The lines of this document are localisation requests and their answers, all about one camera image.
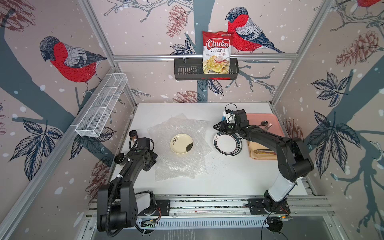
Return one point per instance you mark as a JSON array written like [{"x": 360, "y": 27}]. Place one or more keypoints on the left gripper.
[{"x": 154, "y": 155}]

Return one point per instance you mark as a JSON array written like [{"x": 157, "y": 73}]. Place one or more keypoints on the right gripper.
[{"x": 221, "y": 125}]

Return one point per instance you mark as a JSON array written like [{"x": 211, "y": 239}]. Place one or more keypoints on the clear bubble wrap sheet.
[{"x": 171, "y": 165}]

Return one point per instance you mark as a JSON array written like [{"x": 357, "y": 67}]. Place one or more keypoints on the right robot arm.
[{"x": 293, "y": 158}]

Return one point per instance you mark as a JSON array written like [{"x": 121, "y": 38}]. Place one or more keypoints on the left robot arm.
[{"x": 116, "y": 204}]

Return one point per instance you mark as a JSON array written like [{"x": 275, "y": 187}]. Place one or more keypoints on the white plate dark rim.
[{"x": 228, "y": 145}]

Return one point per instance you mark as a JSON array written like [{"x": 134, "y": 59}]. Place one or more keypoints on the shaker jar black lid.
[{"x": 121, "y": 159}]

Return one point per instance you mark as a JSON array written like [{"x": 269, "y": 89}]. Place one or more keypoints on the pink tray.
[{"x": 273, "y": 126}]

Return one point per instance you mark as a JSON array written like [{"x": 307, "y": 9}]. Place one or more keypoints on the black spoon on tray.
[{"x": 264, "y": 123}]

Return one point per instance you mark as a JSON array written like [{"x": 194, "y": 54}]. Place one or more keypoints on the silver fork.
[{"x": 268, "y": 127}]

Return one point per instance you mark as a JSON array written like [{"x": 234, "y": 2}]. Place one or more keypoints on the Chuba cassava chips bag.
[{"x": 217, "y": 48}]

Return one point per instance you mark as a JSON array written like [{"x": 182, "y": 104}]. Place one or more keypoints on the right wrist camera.
[{"x": 228, "y": 115}]

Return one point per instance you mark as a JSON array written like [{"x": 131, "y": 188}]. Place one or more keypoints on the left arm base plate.
[{"x": 161, "y": 208}]

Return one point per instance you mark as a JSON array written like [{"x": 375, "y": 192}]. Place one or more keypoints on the white mesh wall shelf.
[{"x": 98, "y": 113}]

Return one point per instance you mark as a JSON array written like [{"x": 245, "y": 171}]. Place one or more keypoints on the black wire basket shelf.
[{"x": 192, "y": 70}]

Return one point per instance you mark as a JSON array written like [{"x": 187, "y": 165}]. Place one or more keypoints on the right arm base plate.
[{"x": 259, "y": 206}]

